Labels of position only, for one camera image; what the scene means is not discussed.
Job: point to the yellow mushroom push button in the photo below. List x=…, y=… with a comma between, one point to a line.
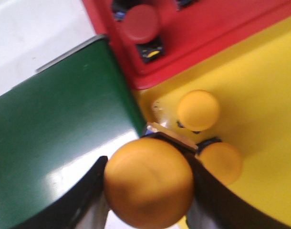
x=148, y=183
x=197, y=111
x=221, y=159

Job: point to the red object at edge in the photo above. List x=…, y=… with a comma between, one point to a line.
x=189, y=35

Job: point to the yellow plastic tray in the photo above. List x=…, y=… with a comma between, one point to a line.
x=252, y=82

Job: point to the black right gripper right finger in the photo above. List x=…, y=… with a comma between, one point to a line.
x=215, y=207

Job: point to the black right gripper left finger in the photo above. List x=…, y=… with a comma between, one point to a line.
x=69, y=210

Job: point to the red mushroom push button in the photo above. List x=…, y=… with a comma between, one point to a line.
x=180, y=4
x=141, y=25

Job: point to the green conveyor belt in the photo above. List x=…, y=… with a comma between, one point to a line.
x=55, y=125

